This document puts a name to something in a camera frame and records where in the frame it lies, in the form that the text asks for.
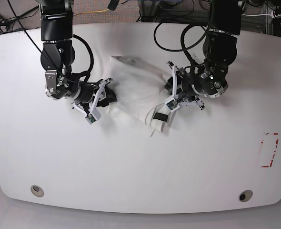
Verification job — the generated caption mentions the white printed T-shirt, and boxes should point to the white printed T-shirt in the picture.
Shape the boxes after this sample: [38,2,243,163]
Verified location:
[104,56,171,136]

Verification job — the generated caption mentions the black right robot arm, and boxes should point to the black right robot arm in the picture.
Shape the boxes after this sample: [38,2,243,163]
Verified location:
[38,0,117,108]

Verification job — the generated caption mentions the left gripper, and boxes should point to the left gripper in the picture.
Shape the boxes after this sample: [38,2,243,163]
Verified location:
[164,62,228,103]

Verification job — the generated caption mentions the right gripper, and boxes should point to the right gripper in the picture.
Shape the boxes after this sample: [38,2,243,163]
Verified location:
[45,70,117,107]

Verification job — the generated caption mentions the table cable grommet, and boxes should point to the table cable grommet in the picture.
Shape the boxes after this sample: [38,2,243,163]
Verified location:
[30,185,44,198]
[239,190,253,202]

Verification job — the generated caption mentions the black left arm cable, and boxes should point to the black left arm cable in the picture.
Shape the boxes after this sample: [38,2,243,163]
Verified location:
[153,21,210,72]

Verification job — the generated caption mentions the yellow floor cable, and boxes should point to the yellow floor cable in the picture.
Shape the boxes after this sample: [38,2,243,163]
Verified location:
[73,8,109,17]

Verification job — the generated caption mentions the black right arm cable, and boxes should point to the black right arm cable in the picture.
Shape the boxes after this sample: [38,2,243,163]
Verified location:
[7,0,95,84]

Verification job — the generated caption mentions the right table cable grommet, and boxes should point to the right table cable grommet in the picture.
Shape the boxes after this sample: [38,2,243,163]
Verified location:
[239,190,253,202]

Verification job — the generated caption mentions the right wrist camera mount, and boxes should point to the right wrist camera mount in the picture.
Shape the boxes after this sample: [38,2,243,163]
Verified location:
[71,78,114,125]

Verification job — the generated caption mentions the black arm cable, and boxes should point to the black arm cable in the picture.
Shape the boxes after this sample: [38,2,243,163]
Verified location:
[7,0,95,84]
[153,21,210,72]

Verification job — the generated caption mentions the left table cable grommet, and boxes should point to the left table cable grommet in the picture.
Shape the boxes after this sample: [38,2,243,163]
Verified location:
[30,185,44,198]

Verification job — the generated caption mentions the red tape rectangle marker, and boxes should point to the red tape rectangle marker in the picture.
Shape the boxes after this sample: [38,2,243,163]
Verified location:
[258,133,279,168]

